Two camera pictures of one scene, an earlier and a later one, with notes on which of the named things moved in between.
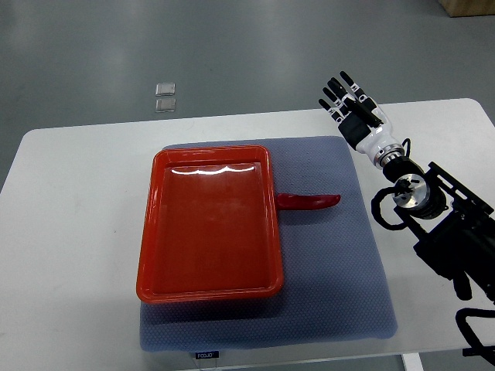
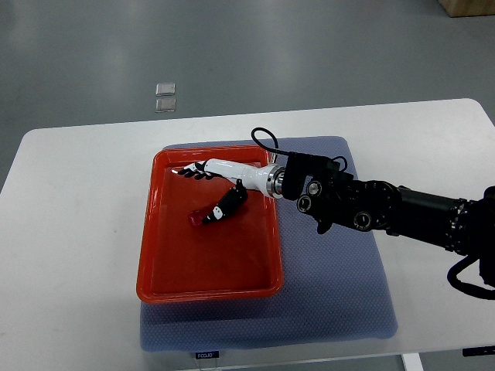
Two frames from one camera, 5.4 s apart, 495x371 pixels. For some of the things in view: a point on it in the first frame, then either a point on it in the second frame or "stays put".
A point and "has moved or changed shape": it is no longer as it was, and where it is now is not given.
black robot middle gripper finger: (337, 87) → (192, 174)
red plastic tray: (211, 228) stays put
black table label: (206, 355) stays put
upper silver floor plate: (165, 89) stays put
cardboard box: (468, 8) stays put
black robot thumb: (363, 111) → (232, 200)
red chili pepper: (295, 202) has moved or changed shape
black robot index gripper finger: (356, 90) → (199, 168)
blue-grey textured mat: (336, 284) stays put
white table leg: (412, 362) stays put
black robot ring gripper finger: (332, 97) → (199, 177)
